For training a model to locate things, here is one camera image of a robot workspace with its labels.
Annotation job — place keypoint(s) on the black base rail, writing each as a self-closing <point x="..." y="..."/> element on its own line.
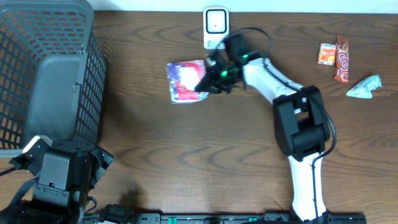
<point x="268" y="217"/>

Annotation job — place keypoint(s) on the red purple snack bag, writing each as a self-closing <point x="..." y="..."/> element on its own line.
<point x="183" y="78"/>

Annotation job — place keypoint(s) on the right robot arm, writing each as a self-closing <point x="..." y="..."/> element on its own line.
<point x="301" y="124"/>

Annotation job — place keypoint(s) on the red white striped packet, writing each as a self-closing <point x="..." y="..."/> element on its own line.
<point x="342" y="59"/>

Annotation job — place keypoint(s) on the teal white snack packet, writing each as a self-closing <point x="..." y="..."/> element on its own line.
<point x="365" y="87"/>

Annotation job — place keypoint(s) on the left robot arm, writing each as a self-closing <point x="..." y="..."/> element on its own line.
<point x="64" y="173"/>

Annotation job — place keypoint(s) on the small orange snack packet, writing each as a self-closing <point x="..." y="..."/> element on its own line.
<point x="326" y="55"/>

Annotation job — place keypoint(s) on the grey plastic mesh basket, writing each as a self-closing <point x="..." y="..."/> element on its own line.
<point x="52" y="73"/>

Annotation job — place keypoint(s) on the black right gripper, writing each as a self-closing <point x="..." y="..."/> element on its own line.
<point x="209" y="81"/>

